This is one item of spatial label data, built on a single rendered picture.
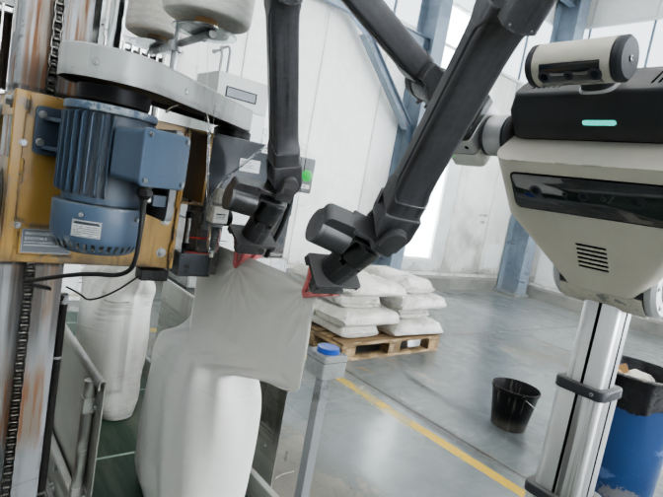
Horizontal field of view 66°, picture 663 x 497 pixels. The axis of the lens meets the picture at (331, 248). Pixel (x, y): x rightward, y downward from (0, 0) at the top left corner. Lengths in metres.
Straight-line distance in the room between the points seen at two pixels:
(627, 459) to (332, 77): 5.03
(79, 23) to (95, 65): 0.28
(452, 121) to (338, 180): 5.92
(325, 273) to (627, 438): 2.27
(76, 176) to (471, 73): 0.62
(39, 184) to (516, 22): 0.85
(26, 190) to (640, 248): 1.12
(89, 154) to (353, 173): 5.93
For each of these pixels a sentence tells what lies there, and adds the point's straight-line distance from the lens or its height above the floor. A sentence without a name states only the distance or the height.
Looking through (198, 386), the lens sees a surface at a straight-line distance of 1.22.
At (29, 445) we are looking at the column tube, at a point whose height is 0.62.
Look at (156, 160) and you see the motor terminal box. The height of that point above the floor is 1.26.
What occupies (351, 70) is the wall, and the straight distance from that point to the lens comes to 6.68.
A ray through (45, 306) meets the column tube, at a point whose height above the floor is 0.92.
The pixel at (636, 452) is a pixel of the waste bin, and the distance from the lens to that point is 2.98.
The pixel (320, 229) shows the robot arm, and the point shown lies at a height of 1.20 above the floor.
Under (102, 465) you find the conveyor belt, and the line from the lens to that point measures 1.69.
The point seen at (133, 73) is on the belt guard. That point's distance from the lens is 0.90.
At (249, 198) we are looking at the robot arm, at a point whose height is 1.21.
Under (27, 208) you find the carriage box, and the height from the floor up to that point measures 1.13.
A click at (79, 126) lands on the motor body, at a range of 0.93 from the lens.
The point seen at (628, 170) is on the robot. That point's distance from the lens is 0.98.
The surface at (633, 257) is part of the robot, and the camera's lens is 1.09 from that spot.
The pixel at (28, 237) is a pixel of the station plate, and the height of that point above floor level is 1.08.
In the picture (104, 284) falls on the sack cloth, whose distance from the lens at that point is 1.86.
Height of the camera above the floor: 1.26
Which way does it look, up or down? 6 degrees down
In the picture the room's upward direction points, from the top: 10 degrees clockwise
